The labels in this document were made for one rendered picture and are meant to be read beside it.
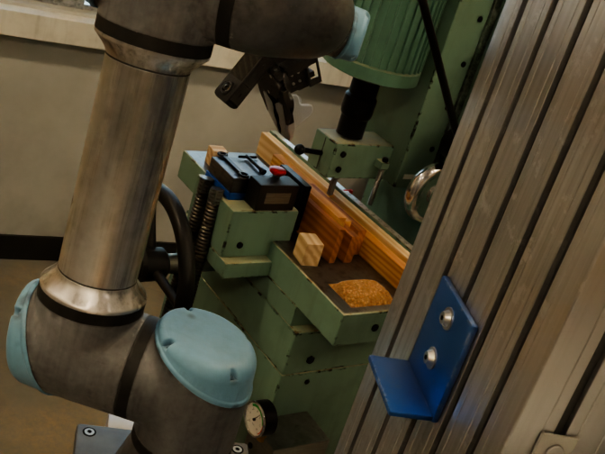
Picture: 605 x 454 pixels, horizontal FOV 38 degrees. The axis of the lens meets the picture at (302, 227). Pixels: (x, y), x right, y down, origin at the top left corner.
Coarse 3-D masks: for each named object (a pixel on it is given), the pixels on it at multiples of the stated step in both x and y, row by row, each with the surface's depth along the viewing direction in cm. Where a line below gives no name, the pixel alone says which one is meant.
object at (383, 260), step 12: (276, 156) 180; (372, 240) 156; (360, 252) 159; (372, 252) 156; (384, 252) 153; (372, 264) 156; (384, 264) 153; (396, 264) 151; (384, 276) 153; (396, 276) 151; (396, 288) 151
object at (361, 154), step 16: (320, 144) 161; (336, 144) 157; (352, 144) 159; (368, 144) 162; (384, 144) 164; (320, 160) 161; (336, 160) 159; (352, 160) 161; (368, 160) 163; (336, 176) 161; (352, 176) 163; (368, 176) 165
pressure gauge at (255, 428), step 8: (256, 400) 148; (264, 400) 148; (248, 408) 149; (256, 408) 147; (264, 408) 146; (272, 408) 147; (248, 416) 149; (256, 416) 147; (264, 416) 145; (272, 416) 146; (248, 424) 149; (256, 424) 147; (264, 424) 145; (272, 424) 146; (248, 432) 149; (256, 432) 147; (264, 432) 146; (272, 432) 147
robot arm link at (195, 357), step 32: (160, 320) 94; (192, 320) 96; (224, 320) 99; (160, 352) 92; (192, 352) 91; (224, 352) 94; (128, 384) 92; (160, 384) 92; (192, 384) 91; (224, 384) 91; (128, 416) 95; (160, 416) 93; (192, 416) 92; (224, 416) 94; (160, 448) 95; (192, 448) 94; (224, 448) 97
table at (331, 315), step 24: (192, 168) 177; (216, 264) 151; (240, 264) 150; (264, 264) 153; (288, 264) 150; (336, 264) 153; (360, 264) 156; (288, 288) 150; (312, 288) 144; (312, 312) 144; (336, 312) 139; (360, 312) 140; (384, 312) 143; (336, 336) 140; (360, 336) 143
